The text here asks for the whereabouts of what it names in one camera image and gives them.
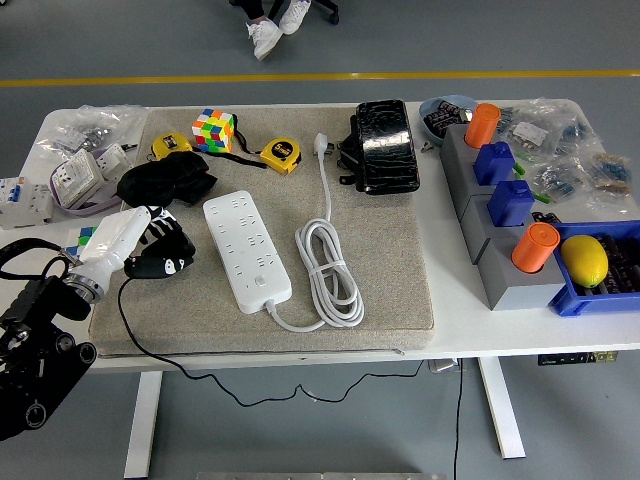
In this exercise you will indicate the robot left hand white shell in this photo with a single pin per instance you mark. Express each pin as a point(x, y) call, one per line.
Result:
point(112, 235)

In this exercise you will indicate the black plug adapter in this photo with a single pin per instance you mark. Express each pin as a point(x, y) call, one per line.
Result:
point(184, 248)

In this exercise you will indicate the white power strip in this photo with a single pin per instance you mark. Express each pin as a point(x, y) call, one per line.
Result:
point(245, 250)

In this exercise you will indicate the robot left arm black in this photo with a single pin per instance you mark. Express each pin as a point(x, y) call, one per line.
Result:
point(30, 360)

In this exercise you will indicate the small colourful puzzle cube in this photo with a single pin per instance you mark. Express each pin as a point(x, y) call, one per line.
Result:
point(75, 240)

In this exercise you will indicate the black cloth pouch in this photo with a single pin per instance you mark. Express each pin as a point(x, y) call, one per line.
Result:
point(160, 180)

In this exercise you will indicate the white circuit breaker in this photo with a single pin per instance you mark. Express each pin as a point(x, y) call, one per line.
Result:
point(25, 205)

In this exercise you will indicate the small yellow tape measure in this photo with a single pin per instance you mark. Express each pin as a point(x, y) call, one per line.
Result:
point(170, 145)

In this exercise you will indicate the clear bag of metal parts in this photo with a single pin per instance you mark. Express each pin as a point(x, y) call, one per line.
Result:
point(80, 132)

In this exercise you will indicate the large colourful puzzle cube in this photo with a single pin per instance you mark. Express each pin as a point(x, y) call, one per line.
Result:
point(212, 131)

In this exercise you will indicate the yellow tape measure 5m print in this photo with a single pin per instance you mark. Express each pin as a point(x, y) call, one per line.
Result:
point(280, 152)

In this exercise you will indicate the white table leg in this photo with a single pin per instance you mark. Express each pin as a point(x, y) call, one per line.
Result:
point(500, 405)
point(142, 425)

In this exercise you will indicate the white sneaker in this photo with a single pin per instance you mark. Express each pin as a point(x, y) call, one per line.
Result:
point(292, 17)
point(264, 37)

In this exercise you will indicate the seated person's legs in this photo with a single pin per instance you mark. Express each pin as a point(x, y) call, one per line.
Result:
point(252, 9)

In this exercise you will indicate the grey-brown mat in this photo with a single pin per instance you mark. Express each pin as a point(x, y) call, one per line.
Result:
point(390, 250)

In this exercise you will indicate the glossy black case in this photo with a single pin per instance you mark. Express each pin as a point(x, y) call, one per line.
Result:
point(387, 150)

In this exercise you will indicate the small metal clip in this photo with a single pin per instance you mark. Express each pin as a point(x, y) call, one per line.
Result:
point(427, 147)

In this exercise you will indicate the light blue bowl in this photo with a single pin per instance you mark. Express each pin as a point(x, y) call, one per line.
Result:
point(430, 107)

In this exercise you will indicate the black capacitors heap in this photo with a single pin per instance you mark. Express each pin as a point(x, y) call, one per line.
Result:
point(442, 120)

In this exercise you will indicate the long grey peg block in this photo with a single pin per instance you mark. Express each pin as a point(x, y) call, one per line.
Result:
point(452, 150)

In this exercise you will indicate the orange cylinder peg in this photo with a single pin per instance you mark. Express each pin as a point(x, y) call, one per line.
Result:
point(482, 125)
point(532, 247)

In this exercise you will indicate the blue block peg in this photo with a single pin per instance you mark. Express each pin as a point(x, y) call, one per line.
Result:
point(510, 202)
point(492, 165)

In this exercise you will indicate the small green plastic piece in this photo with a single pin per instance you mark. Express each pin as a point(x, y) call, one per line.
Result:
point(541, 197)
point(520, 169)

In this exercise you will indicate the clear bag with white label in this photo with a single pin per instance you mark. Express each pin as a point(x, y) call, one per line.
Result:
point(530, 132)

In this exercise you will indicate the loose black capacitors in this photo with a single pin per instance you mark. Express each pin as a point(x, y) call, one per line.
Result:
point(545, 217)

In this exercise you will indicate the clear bag of blue resistors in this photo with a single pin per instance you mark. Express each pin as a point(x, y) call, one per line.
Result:
point(555, 180)

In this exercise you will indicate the blue plastic bin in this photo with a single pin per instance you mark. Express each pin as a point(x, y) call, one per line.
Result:
point(575, 300)

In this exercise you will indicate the yellow lemon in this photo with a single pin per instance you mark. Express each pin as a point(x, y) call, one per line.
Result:
point(584, 260)

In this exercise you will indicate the black table control panel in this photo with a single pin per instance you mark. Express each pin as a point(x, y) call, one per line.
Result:
point(577, 358)

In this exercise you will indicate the clear bag of brown resistors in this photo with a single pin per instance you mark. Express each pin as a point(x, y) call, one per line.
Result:
point(610, 172)

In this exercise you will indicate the dark capacitors row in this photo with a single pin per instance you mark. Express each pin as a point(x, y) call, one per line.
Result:
point(622, 270)

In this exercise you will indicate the large white wall socket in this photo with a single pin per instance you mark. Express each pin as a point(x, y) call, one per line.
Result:
point(75, 175)

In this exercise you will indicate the metal bracket under table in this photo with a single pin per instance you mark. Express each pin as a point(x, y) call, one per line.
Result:
point(445, 365)

